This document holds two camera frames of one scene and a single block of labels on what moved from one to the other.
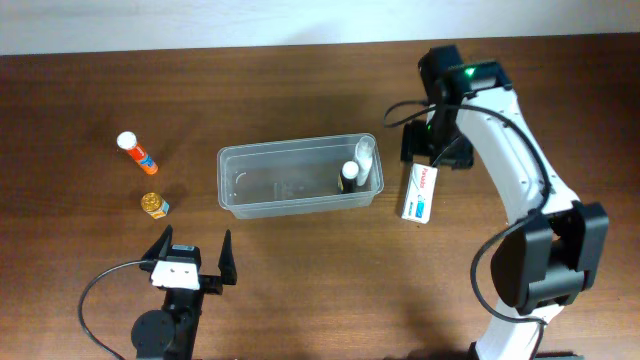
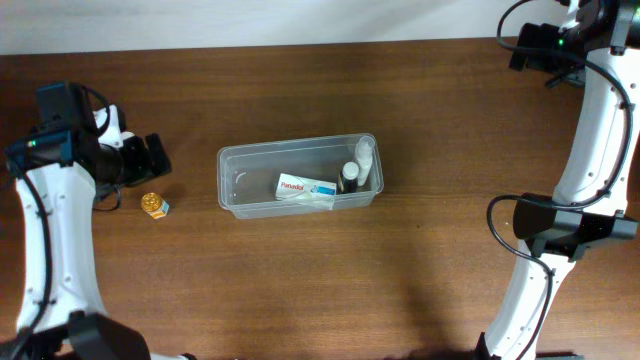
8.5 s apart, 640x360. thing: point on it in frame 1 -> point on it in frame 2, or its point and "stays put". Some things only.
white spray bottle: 363,157 stays put
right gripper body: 413,142 -> 523,50
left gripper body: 211,282 -> 148,160
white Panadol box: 419,199 -> 293,188
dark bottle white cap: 348,177 stays put
